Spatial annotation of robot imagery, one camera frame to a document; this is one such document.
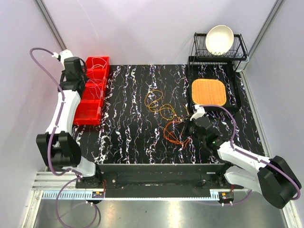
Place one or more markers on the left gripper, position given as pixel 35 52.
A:
pixel 84 74

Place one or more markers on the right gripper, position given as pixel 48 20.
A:
pixel 187 126

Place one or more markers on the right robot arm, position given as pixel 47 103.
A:
pixel 270 177

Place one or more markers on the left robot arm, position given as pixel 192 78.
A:
pixel 60 152

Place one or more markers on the red bin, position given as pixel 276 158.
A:
pixel 94 92
pixel 97 62
pixel 97 76
pixel 88 112

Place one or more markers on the red bin farthest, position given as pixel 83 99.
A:
pixel 97 62

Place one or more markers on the orange woven mat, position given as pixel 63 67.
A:
pixel 208 92

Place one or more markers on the red bin nearest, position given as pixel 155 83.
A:
pixel 88 112

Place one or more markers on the black dish rack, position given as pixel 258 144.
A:
pixel 199 53

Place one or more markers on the white cup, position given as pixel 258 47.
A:
pixel 238 66

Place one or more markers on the white bowl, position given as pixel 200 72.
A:
pixel 219 40

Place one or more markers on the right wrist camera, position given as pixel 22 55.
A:
pixel 199 112

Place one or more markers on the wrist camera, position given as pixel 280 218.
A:
pixel 62 55
pixel 199 112

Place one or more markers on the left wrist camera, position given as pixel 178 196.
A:
pixel 62 55

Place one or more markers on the aluminium frame post right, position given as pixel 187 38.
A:
pixel 266 26

